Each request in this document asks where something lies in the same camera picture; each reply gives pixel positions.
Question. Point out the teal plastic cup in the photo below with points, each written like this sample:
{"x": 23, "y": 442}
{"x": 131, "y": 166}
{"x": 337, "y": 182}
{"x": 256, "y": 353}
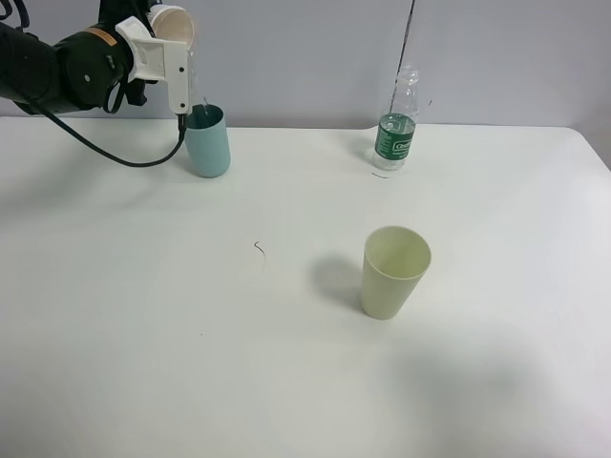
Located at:
{"x": 206, "y": 141}

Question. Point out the glass cup with blue sleeve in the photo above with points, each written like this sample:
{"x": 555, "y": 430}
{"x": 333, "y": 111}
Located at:
{"x": 173, "y": 23}

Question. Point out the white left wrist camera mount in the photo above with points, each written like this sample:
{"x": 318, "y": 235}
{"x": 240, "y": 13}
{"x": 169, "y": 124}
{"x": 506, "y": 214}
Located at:
{"x": 159, "y": 60}

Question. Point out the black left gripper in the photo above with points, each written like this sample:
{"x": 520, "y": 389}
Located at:
{"x": 120, "y": 58}

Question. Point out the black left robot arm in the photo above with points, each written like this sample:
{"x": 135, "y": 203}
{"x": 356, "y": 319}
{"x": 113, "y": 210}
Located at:
{"x": 84, "y": 71}

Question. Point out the pale yellow plastic cup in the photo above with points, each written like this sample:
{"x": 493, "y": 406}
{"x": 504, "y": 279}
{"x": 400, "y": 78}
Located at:
{"x": 395, "y": 260}

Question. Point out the clear plastic drink bottle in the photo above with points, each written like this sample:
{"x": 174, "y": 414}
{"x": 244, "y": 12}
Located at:
{"x": 396, "y": 127}

